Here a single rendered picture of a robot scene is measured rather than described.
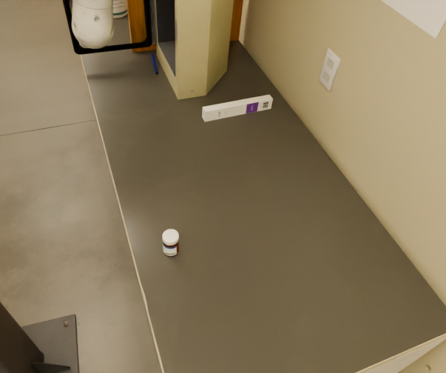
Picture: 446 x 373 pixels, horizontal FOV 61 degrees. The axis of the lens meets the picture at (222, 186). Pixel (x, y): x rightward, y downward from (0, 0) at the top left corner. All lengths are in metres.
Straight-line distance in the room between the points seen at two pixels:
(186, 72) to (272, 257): 0.73
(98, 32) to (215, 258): 0.67
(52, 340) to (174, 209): 1.08
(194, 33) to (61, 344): 1.43
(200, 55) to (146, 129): 0.32
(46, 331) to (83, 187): 0.88
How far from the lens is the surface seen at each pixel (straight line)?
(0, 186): 2.62
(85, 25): 1.13
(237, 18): 1.83
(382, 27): 1.14
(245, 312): 0.95
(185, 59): 1.38
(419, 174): 1.10
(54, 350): 1.97
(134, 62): 1.68
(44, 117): 3.03
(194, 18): 1.33
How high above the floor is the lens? 1.80
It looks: 48 degrees down
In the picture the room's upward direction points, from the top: 7 degrees clockwise
